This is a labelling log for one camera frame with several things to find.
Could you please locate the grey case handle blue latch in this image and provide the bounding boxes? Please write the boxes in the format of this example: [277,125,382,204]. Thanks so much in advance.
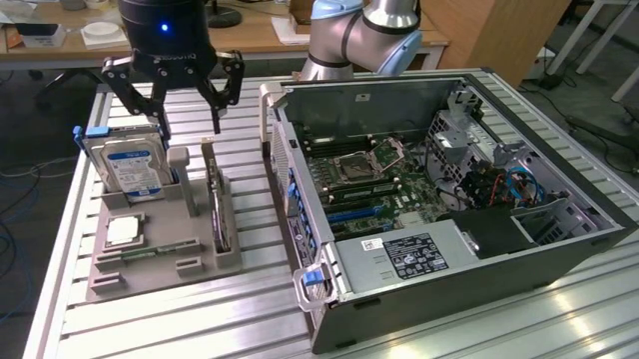
[293,261,335,312]

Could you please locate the grey metal disk bay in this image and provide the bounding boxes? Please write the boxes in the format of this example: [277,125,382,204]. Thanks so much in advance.
[427,108,503,182]

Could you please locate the green graphics card black fan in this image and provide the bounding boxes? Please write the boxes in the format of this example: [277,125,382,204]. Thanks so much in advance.
[201,136,237,259]

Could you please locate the grey power supply unit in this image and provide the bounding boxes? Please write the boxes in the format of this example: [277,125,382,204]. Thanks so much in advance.
[333,219,482,302]

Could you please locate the white square box round recess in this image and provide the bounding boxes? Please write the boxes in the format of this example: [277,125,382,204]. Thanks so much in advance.
[79,20,130,52]

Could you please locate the wooden desk white legs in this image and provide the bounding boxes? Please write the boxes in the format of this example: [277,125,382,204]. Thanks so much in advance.
[0,0,451,82]

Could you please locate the grey metal drive bracket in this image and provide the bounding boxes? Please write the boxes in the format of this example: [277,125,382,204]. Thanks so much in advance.
[509,197,601,246]

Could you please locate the blue expansion slot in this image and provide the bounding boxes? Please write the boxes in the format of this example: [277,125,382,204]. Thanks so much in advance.
[326,204,382,222]

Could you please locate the silver CPU chip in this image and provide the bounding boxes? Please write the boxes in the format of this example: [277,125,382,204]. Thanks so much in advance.
[103,215,146,248]

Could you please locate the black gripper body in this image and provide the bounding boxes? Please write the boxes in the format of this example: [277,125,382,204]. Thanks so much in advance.
[118,0,221,90]

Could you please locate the blue disk wire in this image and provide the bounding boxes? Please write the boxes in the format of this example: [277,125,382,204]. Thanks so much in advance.
[505,168,546,206]

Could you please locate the green RAM stick black chips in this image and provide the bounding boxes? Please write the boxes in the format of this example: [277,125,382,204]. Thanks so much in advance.
[327,182,403,204]

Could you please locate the silver hard disk blue carrier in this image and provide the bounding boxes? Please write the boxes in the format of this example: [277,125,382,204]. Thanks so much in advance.
[72,123,174,205]

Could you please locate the green motherboard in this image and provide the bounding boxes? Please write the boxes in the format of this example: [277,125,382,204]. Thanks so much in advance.
[293,121,454,242]

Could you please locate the grey parts rack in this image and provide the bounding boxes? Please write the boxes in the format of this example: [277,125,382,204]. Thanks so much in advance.
[86,146,245,302]

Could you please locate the white table frame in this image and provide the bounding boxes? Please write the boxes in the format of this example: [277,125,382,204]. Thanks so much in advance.
[543,0,639,102]

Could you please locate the white box black lid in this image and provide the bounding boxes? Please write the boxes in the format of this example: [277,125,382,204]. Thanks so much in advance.
[14,22,70,49]

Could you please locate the metal socket cover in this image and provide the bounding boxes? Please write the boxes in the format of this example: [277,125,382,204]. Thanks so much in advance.
[371,137,410,173]

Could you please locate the metal CPU socket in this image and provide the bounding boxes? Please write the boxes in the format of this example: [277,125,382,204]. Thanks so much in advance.
[333,151,389,185]

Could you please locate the brown cardboard box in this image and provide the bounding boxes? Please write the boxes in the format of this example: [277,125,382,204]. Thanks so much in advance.
[289,0,321,26]

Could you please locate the clear plastic bag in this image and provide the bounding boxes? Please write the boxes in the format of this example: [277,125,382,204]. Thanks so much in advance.
[0,0,44,25]

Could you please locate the black power adapter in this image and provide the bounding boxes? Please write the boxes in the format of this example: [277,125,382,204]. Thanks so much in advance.
[537,73,565,90]

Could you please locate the white paper stack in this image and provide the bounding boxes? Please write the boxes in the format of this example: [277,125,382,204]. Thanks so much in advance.
[271,15,314,46]

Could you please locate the black open PC case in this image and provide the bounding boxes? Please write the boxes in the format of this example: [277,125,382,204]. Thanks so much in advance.
[259,72,639,355]

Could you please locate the black floor stand foot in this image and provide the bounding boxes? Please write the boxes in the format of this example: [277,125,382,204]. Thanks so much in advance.
[563,111,639,141]

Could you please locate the black round lamp base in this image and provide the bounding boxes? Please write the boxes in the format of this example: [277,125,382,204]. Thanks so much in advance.
[207,0,245,28]

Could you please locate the black chair base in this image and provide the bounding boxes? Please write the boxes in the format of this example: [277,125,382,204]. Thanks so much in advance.
[34,67,110,111]

